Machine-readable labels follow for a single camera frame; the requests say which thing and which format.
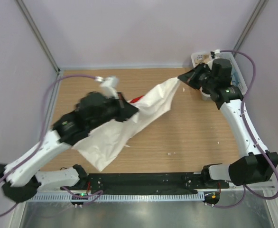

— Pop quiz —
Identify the white slotted cable duct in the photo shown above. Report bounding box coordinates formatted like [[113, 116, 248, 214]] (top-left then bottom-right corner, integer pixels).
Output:
[[28, 192, 204, 202]]

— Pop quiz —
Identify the light blue garment in basket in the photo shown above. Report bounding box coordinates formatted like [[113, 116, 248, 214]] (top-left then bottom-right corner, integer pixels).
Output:
[[231, 68, 239, 86]]

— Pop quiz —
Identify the corner aluminium post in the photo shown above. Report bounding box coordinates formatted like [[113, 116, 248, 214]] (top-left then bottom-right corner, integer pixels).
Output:
[[233, 0, 269, 51], [15, 0, 61, 73]]

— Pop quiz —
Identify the right corner aluminium post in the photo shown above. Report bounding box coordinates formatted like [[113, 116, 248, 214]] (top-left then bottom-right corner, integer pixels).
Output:
[[233, 0, 269, 51]]

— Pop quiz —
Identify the white plastic basket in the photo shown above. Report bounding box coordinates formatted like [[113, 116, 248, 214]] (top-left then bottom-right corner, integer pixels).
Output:
[[186, 51, 246, 103]]

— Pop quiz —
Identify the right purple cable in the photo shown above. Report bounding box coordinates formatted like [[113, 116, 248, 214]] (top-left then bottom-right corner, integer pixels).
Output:
[[210, 49, 278, 209]]

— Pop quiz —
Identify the aluminium rail frame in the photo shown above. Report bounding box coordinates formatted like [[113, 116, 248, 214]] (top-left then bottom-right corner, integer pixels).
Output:
[[34, 172, 276, 192]]

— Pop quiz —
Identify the purple cable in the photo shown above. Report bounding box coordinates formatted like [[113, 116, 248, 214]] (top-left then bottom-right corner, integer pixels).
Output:
[[0, 74, 106, 218], [210, 49, 278, 209]]

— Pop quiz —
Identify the white t shirt red print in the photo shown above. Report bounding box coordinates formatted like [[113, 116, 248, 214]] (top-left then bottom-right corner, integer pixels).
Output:
[[72, 77, 180, 171]]

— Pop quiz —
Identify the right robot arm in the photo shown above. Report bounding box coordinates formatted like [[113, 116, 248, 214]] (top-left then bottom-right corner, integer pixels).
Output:
[[178, 58, 278, 186]]

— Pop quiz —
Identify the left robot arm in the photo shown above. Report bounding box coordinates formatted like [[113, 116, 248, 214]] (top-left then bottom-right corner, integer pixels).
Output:
[[0, 92, 139, 203]]

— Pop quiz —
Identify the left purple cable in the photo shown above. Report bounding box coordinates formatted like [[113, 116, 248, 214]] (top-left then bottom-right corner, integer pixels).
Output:
[[0, 74, 106, 218]]

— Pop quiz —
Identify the beige garment in basket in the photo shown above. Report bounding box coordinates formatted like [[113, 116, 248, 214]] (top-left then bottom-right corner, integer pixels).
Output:
[[193, 54, 212, 67]]

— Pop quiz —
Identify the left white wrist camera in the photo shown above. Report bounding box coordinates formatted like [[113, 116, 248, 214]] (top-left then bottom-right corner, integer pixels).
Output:
[[95, 76, 119, 99]]

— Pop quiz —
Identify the left corner aluminium post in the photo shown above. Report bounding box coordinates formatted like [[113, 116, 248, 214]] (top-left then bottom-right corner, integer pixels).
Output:
[[15, 0, 61, 73]]

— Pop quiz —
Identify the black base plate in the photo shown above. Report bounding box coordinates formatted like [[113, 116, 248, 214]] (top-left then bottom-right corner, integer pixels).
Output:
[[88, 172, 229, 195]]

